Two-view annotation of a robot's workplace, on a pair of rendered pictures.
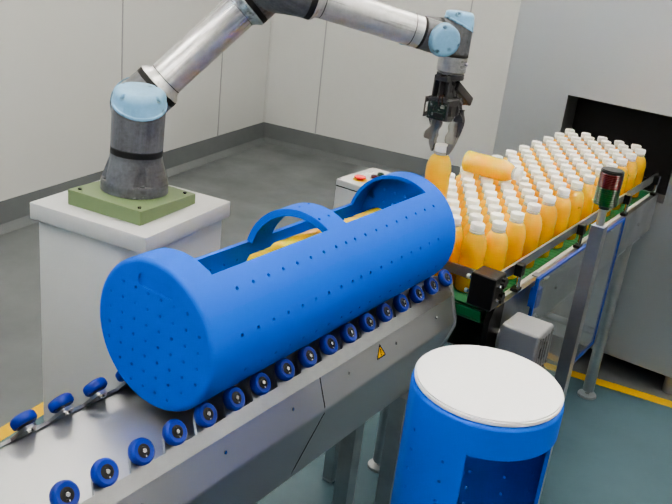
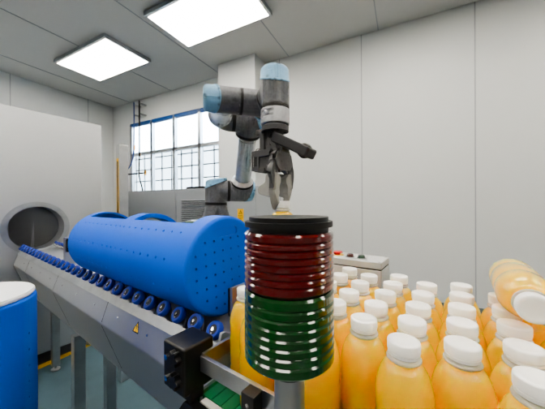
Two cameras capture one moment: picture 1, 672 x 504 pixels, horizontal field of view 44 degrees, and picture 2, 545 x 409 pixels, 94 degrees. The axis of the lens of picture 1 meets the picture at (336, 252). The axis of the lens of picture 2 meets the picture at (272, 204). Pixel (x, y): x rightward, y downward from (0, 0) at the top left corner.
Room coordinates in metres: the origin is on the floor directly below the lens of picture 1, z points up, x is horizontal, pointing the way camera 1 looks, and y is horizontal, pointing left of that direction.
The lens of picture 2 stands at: (2.18, -0.90, 1.27)
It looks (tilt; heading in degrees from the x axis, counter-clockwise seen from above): 0 degrees down; 94
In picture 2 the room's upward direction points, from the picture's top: straight up
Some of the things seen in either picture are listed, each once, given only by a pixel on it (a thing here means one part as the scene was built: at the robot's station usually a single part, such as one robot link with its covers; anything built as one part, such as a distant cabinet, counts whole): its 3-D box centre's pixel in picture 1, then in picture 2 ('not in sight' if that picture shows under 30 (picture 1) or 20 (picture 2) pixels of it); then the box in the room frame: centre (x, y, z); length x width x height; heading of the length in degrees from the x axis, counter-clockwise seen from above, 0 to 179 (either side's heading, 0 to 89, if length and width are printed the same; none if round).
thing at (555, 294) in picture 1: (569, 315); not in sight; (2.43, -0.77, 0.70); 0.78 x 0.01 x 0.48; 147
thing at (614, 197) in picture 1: (606, 195); (289, 319); (2.18, -0.71, 1.18); 0.06 x 0.06 x 0.05
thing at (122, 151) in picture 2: not in sight; (122, 262); (0.97, 0.88, 0.85); 0.06 x 0.06 x 1.70; 57
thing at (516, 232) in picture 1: (511, 247); (318, 381); (2.22, -0.50, 0.99); 0.07 x 0.07 x 0.19
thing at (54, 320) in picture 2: not in sight; (55, 329); (0.38, 0.95, 0.31); 0.06 x 0.06 x 0.63; 57
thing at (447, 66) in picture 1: (453, 65); (274, 119); (2.14, -0.24, 1.49); 0.08 x 0.08 x 0.05
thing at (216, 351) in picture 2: (425, 258); (265, 321); (2.11, -0.25, 0.96); 0.40 x 0.01 x 0.03; 57
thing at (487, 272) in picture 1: (484, 289); (190, 361); (1.98, -0.40, 0.95); 0.10 x 0.07 x 0.10; 57
